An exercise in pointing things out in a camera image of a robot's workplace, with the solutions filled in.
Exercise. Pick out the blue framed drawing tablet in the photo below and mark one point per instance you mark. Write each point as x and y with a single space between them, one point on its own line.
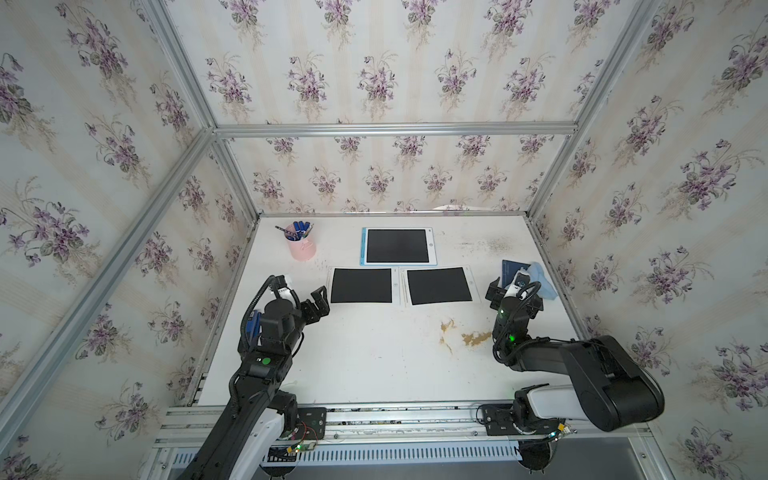
398 247

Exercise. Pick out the dark blue book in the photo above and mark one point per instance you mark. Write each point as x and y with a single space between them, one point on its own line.
509 270

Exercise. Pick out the pink pen cup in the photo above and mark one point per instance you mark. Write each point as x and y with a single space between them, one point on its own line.
302 249

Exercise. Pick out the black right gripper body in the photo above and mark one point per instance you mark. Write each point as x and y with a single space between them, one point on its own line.
498 293

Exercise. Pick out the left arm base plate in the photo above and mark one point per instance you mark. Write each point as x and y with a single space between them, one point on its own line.
307 423

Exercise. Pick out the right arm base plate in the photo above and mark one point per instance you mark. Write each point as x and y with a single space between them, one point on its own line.
515 419

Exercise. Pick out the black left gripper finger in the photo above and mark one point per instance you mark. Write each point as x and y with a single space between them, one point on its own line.
323 308
320 295

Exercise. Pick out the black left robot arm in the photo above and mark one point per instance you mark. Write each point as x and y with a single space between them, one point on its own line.
259 412

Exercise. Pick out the white framed tablet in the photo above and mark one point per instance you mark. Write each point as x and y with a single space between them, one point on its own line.
436 286
363 286

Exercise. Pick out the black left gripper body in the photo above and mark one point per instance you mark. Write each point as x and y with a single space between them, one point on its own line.
307 316

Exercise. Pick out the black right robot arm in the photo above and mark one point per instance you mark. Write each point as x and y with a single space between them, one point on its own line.
606 387

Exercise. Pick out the light blue microfiber cloth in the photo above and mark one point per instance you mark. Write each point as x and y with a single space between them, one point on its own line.
537 273

